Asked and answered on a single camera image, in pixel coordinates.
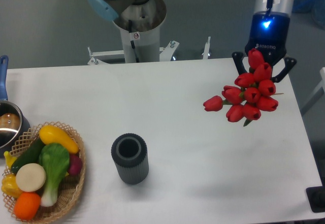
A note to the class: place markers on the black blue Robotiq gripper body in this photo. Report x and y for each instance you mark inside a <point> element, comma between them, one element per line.
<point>269,29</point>

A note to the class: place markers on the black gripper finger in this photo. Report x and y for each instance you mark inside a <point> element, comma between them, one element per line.
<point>238,61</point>
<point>289,63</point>

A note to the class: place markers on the red tulip bouquet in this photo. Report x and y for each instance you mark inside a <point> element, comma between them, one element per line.
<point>251,94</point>

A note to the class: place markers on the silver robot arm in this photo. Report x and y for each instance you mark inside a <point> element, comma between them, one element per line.
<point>139,22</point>

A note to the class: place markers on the black device at table edge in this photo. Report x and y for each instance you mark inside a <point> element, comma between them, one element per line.
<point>316,198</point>

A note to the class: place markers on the dark grey ribbed vase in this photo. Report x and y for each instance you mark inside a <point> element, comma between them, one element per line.
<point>130,155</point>

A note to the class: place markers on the purple red radish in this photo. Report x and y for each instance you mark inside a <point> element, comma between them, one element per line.
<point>75,166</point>

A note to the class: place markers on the yellow squash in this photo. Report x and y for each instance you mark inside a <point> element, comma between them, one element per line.
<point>52,134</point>

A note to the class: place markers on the green bok choy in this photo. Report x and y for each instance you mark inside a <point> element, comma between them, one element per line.
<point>55,160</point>

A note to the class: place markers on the woven wicker basket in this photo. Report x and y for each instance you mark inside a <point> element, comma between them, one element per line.
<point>70,188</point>

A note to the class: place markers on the green cucumber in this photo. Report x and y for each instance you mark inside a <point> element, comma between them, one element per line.
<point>31,155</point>

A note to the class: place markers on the beige round bun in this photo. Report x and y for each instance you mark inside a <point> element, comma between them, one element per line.
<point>30,177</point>

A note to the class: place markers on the yellow banana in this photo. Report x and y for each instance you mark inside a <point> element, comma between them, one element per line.
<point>9,159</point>

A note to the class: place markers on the orange fruit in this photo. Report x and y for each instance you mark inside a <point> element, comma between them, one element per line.
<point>27,206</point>

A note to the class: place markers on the yellow bell pepper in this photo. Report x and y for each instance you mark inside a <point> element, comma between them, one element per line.
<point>10,187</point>

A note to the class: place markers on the white metal frame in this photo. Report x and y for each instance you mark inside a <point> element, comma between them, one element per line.
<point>315,95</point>

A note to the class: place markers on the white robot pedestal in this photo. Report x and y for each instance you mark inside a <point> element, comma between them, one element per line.
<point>137,47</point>

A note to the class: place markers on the blue handled saucepan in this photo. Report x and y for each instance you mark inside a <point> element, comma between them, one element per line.
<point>13,122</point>

